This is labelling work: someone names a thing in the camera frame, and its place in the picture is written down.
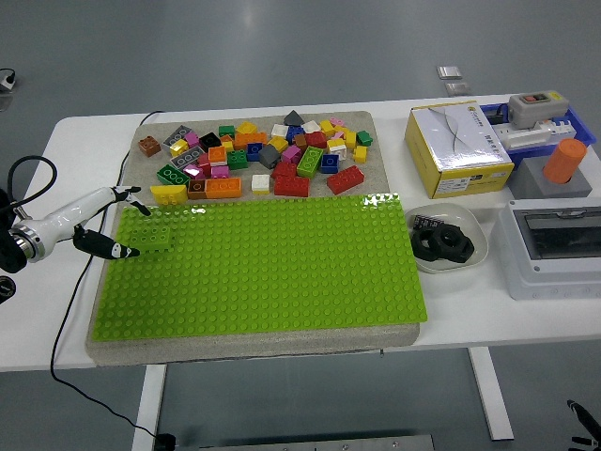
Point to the black brick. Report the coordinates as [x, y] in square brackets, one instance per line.
[209, 140]

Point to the white and yellow brick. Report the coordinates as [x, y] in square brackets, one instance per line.
[260, 183]

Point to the white floor socket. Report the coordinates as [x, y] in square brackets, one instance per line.
[7, 81]

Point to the dark grey slope brick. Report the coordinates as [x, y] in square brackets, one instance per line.
[294, 118]

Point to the green small brick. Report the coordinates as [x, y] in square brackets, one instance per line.
[364, 137]
[226, 130]

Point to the lime green ringed brick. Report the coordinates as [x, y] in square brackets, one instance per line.
[310, 161]

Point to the blue plastic bin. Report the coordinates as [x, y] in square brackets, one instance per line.
[582, 127]

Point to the black pin strip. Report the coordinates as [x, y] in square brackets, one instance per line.
[425, 221]

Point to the orange long ringed brick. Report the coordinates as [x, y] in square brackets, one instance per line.
[223, 187]

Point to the black plug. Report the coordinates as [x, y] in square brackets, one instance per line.
[165, 442]

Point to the green studded square brick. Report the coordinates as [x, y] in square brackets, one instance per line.
[237, 160]

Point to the shiny magenta brick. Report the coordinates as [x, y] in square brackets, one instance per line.
[193, 171]

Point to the grey switch box red button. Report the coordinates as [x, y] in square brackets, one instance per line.
[537, 108]

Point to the grey block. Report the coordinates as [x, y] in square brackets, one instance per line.
[530, 181]

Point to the blue brick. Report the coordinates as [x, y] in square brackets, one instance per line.
[329, 163]
[254, 151]
[294, 133]

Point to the orange square brick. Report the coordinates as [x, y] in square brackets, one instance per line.
[217, 155]

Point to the grey brick white rings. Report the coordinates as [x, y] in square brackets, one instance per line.
[187, 157]

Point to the metal floor plate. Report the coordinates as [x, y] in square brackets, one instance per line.
[449, 71]

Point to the small black connector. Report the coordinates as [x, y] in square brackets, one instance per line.
[500, 115]

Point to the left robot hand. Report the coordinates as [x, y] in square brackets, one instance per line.
[70, 216]

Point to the white table leg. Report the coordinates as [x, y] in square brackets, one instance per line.
[493, 394]
[148, 404]

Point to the brown ringed brick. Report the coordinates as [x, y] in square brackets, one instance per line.
[196, 188]

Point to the white circuit breaker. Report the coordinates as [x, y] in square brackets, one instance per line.
[562, 128]

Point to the grey studded brick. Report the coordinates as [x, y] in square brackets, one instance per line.
[177, 136]

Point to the lime green long brick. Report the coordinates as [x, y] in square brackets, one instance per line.
[151, 238]

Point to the grey white electrical enclosure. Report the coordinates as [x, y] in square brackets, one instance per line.
[549, 272]

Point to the white terminal block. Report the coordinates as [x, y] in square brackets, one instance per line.
[521, 136]

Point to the grey-brown mat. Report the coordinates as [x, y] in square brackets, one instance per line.
[375, 160]

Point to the yellow white cardboard box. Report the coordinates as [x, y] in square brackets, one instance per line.
[457, 141]

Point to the pink small brick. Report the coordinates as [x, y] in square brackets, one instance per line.
[191, 138]
[337, 135]

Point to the small orange brick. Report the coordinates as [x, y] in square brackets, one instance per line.
[226, 138]

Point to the shiny yellow small brick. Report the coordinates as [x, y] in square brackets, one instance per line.
[179, 147]

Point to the black hex nut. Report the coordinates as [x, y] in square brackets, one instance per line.
[418, 249]
[465, 249]

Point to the orange cylinder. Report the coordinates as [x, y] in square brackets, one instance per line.
[565, 160]

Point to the red long brick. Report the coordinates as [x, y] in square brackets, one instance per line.
[345, 179]
[291, 186]

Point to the white dish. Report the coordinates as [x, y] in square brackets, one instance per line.
[469, 218]

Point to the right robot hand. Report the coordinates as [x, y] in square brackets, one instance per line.
[587, 420]

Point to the green studded baseplate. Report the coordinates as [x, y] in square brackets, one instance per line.
[282, 263]

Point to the small brown brick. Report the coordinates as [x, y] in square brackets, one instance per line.
[300, 141]

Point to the brown square brick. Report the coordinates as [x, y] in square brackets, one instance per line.
[149, 145]

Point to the yellow rounded brick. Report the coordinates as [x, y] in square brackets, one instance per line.
[168, 194]

